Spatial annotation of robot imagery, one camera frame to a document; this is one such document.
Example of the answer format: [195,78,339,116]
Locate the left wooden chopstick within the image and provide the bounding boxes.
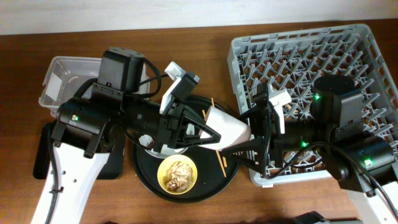
[201,110,227,178]

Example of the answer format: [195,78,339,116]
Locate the black object bottom edge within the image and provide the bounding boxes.
[293,211,327,224]

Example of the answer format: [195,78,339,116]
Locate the food scraps in bowl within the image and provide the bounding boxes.
[164,161,193,192]

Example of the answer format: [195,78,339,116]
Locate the round black serving tray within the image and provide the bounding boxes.
[132,95,243,203]

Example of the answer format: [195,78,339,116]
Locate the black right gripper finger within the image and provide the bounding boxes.
[221,137,267,174]
[238,106,264,134]

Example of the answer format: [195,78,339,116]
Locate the grey dishwasher rack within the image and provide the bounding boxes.
[227,23,398,188]

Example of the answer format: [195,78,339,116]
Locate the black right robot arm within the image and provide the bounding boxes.
[221,75,397,223]

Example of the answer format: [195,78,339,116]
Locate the clear plastic storage bin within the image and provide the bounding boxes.
[39,50,150,122]

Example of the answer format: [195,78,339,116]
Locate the gold foil wrapper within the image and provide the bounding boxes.
[147,139,154,150]

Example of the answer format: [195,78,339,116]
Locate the yellow bowl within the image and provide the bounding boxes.
[157,155,198,195]

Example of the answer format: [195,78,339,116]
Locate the black rectangular tray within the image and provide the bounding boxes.
[32,121,126,180]

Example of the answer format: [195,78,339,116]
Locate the right wooden chopstick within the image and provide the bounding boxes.
[211,98,228,167]

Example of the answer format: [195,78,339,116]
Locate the grey round plate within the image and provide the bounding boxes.
[139,134,187,159]

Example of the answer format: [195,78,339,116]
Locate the pink plastic cup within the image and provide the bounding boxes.
[200,106,251,151]

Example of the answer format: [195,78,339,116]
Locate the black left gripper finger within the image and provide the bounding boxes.
[177,104,221,139]
[167,133,221,149]

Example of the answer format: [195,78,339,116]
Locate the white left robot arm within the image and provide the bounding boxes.
[32,47,221,223]

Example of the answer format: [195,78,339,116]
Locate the wooden chopstick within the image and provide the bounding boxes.
[201,110,227,178]
[211,98,228,167]

